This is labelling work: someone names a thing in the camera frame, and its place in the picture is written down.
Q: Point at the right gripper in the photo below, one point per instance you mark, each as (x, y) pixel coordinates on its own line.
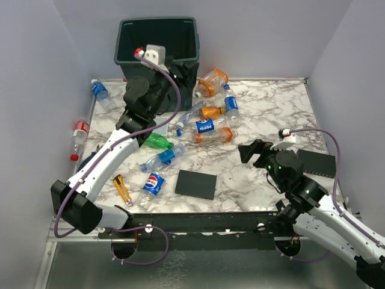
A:
(257, 146)

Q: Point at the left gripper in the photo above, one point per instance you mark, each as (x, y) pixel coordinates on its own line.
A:
(187, 70)

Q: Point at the orange flower label bottle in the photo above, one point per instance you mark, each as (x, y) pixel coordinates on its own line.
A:
(224, 134)

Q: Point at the clear crushed water bottle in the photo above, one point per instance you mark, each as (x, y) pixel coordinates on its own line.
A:
(186, 117)

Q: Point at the small orange juice bottle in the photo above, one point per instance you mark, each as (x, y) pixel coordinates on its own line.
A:
(211, 112)

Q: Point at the pepsi bottle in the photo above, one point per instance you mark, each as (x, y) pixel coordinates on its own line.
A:
(151, 188)
(208, 125)

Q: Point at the blue label water bottle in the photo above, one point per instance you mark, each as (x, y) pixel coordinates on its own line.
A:
(230, 103)

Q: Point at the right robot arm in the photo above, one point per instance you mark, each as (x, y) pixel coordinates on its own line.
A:
(314, 213)

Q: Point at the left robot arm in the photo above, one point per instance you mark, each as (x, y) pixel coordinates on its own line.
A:
(74, 200)

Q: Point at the dark green bin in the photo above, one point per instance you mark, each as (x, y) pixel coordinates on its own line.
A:
(178, 35)

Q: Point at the large orange jar bottle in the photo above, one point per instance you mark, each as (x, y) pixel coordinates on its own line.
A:
(211, 83)

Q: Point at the black flat box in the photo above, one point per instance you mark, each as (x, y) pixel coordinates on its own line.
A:
(195, 184)

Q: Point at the white smartphone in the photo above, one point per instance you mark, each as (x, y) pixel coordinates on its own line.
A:
(163, 130)

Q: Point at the black box at right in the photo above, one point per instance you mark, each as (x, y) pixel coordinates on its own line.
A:
(318, 164)

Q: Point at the green crushed bottle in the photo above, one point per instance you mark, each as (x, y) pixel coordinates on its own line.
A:
(158, 141)

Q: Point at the blue cap water bottle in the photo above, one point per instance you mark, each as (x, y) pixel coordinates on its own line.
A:
(165, 157)

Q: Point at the blue water bottle far left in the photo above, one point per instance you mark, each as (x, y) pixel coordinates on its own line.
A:
(102, 95)

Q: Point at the red cola bottle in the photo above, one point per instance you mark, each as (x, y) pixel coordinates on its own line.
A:
(79, 138)

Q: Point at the yellow utility knife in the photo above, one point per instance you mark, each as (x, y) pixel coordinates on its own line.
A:
(123, 191)

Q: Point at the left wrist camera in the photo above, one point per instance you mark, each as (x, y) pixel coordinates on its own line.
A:
(153, 53)

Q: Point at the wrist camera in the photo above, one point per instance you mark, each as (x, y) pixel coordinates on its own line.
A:
(286, 140)
(153, 53)

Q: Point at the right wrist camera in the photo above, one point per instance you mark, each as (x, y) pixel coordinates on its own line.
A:
(286, 140)

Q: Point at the black mounting rail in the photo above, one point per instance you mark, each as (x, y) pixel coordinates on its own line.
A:
(202, 231)

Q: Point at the blue handled pliers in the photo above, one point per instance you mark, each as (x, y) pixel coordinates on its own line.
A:
(88, 158)

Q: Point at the aluminium frame rail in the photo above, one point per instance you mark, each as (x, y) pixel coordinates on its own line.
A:
(52, 246)

